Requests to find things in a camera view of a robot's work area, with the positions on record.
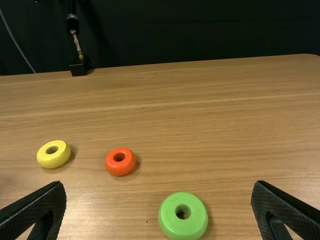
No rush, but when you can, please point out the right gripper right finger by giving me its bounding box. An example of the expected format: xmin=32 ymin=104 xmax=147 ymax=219
xmin=250 ymin=180 xmax=320 ymax=240

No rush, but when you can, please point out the light green ring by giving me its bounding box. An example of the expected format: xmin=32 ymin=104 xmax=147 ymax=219
xmin=157 ymin=191 xmax=209 ymax=240

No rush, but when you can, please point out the grey cable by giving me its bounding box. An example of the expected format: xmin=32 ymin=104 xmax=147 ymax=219
xmin=0 ymin=8 xmax=37 ymax=74

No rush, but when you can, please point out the orange ring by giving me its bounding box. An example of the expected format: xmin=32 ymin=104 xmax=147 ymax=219
xmin=104 ymin=147 xmax=137 ymax=177

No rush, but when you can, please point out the black clamp stand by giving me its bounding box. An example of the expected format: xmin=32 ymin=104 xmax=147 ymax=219
xmin=65 ymin=0 xmax=93 ymax=77

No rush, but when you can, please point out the yellow ring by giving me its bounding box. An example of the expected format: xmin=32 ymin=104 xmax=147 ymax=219
xmin=36 ymin=139 xmax=72 ymax=170

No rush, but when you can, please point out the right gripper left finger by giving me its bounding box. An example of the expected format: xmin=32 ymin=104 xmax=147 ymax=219
xmin=0 ymin=181 xmax=68 ymax=240

